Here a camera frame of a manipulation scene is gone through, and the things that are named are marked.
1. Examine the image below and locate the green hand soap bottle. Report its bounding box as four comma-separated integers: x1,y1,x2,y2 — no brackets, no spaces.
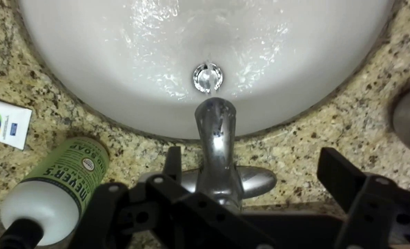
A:
0,135,112,249

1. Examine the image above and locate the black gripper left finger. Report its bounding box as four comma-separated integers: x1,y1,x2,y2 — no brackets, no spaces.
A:
71,145,188,249

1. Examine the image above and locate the chrome sink tap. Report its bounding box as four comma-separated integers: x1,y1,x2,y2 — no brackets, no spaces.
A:
137,95,279,213

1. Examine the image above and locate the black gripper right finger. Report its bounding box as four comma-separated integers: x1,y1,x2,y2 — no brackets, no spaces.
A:
316,147,410,249

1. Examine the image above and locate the white oval sink basin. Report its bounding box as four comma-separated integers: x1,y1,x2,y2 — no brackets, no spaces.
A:
17,0,396,142

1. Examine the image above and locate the white toothpaste tube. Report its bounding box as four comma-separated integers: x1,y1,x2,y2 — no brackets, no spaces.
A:
0,95,33,151

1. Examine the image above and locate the chrome sink drain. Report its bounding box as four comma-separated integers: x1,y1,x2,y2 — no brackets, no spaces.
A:
191,61,227,95

